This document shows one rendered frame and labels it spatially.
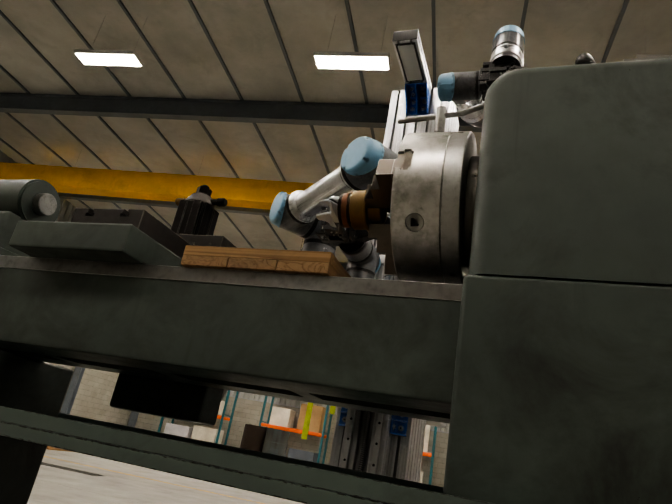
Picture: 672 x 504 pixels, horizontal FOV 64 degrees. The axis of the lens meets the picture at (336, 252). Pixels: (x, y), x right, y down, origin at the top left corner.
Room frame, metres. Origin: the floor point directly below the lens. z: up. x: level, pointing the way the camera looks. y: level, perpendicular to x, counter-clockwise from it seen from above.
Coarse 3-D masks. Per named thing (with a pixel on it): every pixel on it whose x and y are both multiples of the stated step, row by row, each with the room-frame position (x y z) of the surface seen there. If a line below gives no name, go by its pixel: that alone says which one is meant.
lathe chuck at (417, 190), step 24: (408, 144) 0.86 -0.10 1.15; (432, 144) 0.85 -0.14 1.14; (408, 168) 0.85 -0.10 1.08; (432, 168) 0.83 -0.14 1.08; (408, 192) 0.85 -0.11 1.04; (432, 192) 0.83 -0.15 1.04; (432, 216) 0.85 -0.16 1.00; (408, 240) 0.89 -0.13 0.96; (432, 240) 0.87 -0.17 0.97; (408, 264) 0.93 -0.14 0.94; (432, 264) 0.91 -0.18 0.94
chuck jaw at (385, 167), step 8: (408, 152) 0.86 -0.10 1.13; (384, 160) 0.89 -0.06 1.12; (392, 160) 0.88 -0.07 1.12; (400, 160) 0.86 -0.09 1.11; (408, 160) 0.86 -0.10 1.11; (384, 168) 0.89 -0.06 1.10; (392, 168) 0.88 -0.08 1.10; (376, 176) 0.90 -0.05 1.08; (384, 176) 0.89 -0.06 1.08; (392, 176) 0.88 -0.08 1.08; (368, 184) 0.98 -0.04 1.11; (376, 184) 0.94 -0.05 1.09; (384, 184) 0.91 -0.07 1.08; (368, 192) 0.97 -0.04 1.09; (376, 192) 0.94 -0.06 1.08; (384, 192) 0.94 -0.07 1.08; (368, 200) 0.97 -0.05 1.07; (376, 200) 0.97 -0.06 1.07; (384, 200) 0.96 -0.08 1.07
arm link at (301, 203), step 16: (352, 144) 1.31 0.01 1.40; (368, 144) 1.26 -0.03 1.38; (352, 160) 1.30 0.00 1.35; (368, 160) 1.27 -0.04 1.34; (336, 176) 1.40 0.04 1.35; (352, 176) 1.34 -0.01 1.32; (368, 176) 1.31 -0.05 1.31; (304, 192) 1.54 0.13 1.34; (320, 192) 1.48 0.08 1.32; (336, 192) 1.44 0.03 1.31; (272, 208) 1.67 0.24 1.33; (288, 208) 1.60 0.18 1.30; (304, 208) 1.57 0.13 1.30; (320, 208) 1.55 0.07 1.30; (288, 224) 1.65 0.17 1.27; (304, 224) 1.64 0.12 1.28
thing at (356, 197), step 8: (352, 192) 1.01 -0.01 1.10; (360, 192) 1.01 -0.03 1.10; (344, 200) 1.01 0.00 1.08; (352, 200) 1.00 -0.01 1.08; (360, 200) 1.00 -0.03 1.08; (344, 208) 1.02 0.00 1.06; (352, 208) 1.01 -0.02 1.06; (360, 208) 1.00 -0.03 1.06; (368, 208) 1.00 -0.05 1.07; (376, 208) 1.00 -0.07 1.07; (384, 208) 1.04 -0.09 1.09; (344, 216) 1.02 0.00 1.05; (352, 216) 1.01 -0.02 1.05; (360, 216) 1.01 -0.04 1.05; (368, 216) 1.01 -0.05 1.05; (376, 216) 1.01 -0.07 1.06; (384, 216) 1.05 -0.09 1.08; (344, 224) 1.04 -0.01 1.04; (352, 224) 1.03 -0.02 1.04; (360, 224) 1.03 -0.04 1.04; (368, 224) 1.03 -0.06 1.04
